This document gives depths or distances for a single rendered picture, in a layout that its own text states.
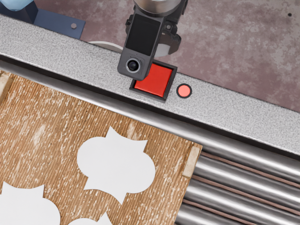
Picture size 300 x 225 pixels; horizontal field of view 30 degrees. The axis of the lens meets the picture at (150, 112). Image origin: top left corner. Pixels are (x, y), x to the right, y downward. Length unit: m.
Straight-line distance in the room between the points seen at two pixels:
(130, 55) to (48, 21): 1.38
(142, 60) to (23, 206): 0.39
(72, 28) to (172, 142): 1.17
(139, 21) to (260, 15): 1.43
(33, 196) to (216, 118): 0.38
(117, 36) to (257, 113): 1.12
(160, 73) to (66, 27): 1.10
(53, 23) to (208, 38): 0.59
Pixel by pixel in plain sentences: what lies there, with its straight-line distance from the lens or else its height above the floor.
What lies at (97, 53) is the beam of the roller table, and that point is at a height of 0.92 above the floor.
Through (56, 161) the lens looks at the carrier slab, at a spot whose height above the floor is 0.94.
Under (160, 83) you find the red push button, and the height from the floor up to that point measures 0.93.
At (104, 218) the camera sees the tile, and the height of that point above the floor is 0.95.
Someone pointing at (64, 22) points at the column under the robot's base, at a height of 0.01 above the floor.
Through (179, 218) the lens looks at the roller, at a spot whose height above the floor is 0.92.
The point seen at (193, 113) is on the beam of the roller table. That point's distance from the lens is 1.10.
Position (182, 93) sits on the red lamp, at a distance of 1.11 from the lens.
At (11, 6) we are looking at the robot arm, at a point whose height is 1.35.
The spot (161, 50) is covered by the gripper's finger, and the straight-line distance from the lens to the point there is 0.93.
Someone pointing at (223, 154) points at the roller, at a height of 0.91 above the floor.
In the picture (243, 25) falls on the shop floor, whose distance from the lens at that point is 2.19.
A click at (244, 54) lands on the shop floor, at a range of 2.15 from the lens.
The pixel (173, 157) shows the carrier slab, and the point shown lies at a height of 0.94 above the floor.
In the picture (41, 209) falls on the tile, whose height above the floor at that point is 0.95.
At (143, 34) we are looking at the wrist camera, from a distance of 0.82.
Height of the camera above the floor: 1.98
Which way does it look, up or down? 75 degrees down
